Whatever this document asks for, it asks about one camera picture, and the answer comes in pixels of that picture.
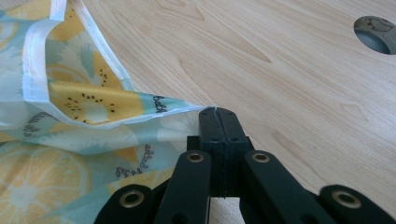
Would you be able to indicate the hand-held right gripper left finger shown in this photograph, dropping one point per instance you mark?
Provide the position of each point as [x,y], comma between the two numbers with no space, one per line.
[211,133]

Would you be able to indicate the grey round table grommet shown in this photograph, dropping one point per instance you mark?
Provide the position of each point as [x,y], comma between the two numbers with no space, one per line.
[378,34]

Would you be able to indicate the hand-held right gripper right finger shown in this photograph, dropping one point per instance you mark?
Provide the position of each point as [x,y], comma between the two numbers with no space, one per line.
[232,133]

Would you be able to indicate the fruit print fabric bag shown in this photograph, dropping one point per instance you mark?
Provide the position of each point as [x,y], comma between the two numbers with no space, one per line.
[93,102]

